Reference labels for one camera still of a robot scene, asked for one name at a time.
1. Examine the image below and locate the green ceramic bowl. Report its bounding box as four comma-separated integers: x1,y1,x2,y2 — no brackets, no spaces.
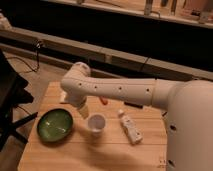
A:
37,108,73,143

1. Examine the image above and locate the white rectangular sponge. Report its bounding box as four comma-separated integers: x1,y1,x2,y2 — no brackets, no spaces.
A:
60,91,68,104

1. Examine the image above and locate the black cable on floor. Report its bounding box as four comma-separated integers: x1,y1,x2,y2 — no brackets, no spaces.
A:
4,39,44,74

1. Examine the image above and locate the dark chocolate bar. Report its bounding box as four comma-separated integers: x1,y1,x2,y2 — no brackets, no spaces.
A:
124,102,143,109

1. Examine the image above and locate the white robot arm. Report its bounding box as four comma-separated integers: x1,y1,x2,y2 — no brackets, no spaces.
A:
60,62,213,171

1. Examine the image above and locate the black chair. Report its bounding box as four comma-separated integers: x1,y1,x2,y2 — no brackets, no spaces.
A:
0,49,38,152

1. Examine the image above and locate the orange carrot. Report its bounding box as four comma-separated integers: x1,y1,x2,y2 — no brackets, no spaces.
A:
100,97,108,105

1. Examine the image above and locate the clear plastic cup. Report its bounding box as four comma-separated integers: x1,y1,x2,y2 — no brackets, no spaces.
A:
87,114,106,136

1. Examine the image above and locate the white plastic bottle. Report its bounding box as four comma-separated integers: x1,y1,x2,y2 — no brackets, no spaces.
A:
118,109,143,145

